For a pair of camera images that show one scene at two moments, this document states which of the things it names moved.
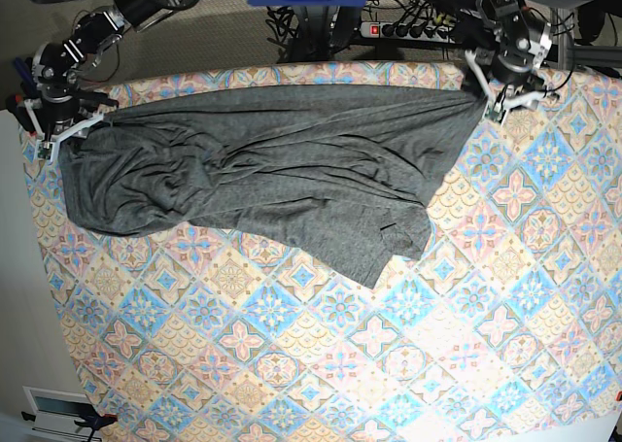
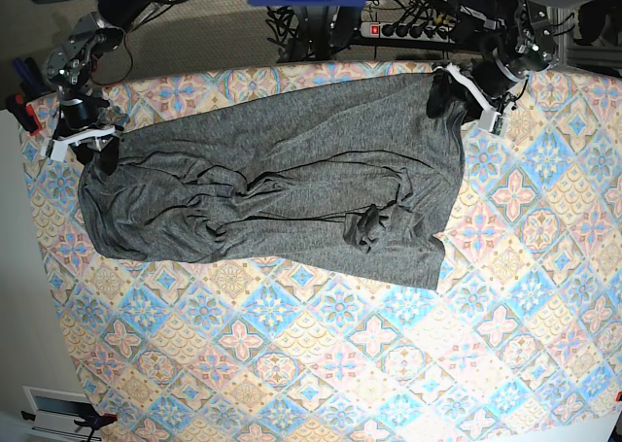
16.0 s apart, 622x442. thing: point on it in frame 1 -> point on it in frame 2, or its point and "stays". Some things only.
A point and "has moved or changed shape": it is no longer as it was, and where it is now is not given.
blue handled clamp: (28, 85) stays
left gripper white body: (48, 146) -> (59, 147)
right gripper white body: (499, 106) -> (491, 119)
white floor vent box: (55, 413) stays
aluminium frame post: (563, 17) stays
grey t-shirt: (344, 174) has moved or changed shape
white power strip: (407, 31) stays
